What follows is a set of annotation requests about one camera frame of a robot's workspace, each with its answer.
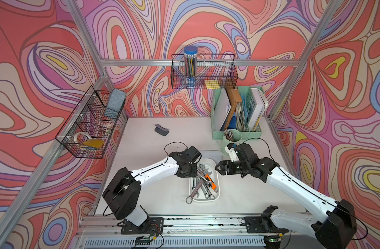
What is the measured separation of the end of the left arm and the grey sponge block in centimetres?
40

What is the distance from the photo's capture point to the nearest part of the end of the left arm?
2.01 feet

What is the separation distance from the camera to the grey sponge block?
31.5 inches
